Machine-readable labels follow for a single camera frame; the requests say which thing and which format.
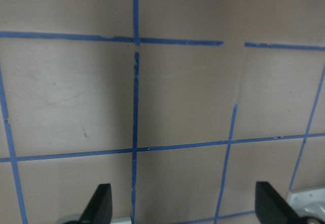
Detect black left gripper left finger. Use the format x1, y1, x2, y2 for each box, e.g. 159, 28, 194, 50
79, 183, 112, 224

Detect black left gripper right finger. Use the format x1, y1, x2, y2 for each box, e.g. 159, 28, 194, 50
255, 181, 301, 224

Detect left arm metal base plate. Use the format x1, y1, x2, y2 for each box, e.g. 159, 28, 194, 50
286, 186, 324, 221

